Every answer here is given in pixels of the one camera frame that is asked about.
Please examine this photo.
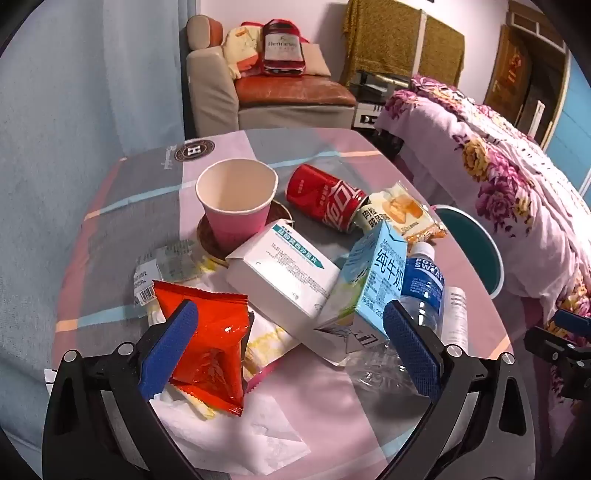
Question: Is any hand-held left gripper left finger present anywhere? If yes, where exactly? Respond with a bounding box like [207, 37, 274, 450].
[42, 299, 204, 480]

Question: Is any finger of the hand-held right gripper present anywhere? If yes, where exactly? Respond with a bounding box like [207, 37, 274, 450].
[523, 325, 591, 402]
[551, 308, 591, 335]

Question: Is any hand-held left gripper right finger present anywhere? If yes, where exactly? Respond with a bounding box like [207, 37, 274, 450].
[382, 301, 536, 480]

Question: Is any red snack wrapper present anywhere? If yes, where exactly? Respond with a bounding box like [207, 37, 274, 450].
[152, 279, 254, 418]

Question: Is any white paper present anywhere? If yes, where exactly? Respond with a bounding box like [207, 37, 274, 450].
[441, 286, 469, 356]

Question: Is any blue label plastic bottle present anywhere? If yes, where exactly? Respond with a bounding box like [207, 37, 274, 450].
[344, 241, 446, 398]

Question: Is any blue milk carton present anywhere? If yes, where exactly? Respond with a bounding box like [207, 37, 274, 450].
[314, 219, 409, 356]

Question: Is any clear barcode wrapper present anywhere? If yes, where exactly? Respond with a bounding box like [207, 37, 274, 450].
[131, 240, 213, 319]

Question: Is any yellow white plastic wrapper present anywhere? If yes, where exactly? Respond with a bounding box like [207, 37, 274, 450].
[148, 256, 301, 421]

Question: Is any white tissue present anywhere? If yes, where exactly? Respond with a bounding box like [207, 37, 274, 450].
[150, 369, 312, 476]

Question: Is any brown woven coaster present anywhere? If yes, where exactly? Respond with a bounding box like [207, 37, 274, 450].
[196, 198, 296, 267]

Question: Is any teal trash bin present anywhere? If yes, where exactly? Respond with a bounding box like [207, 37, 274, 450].
[431, 204, 505, 298]

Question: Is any white medicine box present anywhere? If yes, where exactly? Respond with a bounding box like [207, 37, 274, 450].
[225, 218, 342, 330]

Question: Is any yellow pastry snack packet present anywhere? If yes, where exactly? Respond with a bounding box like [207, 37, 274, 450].
[353, 181, 448, 245]

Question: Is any pink paper cup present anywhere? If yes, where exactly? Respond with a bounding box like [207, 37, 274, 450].
[195, 158, 279, 254]

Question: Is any red cola can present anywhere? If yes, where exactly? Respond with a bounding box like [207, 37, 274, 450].
[285, 164, 370, 233]

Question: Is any checked tablecloth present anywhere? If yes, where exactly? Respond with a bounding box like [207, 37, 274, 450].
[51, 128, 513, 480]

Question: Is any floral pink blanket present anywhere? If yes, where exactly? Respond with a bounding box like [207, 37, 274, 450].
[374, 74, 591, 462]

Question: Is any blue wardrobe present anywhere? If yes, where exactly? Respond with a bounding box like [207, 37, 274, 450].
[545, 51, 591, 195]

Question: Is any black side table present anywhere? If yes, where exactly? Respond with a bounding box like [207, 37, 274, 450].
[346, 69, 411, 130]

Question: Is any wooden door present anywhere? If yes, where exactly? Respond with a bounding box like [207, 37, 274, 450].
[482, 23, 568, 148]

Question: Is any beige orange sofa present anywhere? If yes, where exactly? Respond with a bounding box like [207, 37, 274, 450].
[186, 15, 358, 139]

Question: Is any beige pillow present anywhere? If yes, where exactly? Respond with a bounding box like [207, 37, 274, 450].
[300, 44, 332, 77]

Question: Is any yellow pillow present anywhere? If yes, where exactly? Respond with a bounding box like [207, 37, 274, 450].
[222, 24, 266, 79]

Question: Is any gold hanging cloth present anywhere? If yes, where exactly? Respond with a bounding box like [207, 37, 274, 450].
[342, 0, 466, 88]

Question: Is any bottle shaped pillow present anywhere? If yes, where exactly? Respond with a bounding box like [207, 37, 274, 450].
[262, 18, 308, 77]

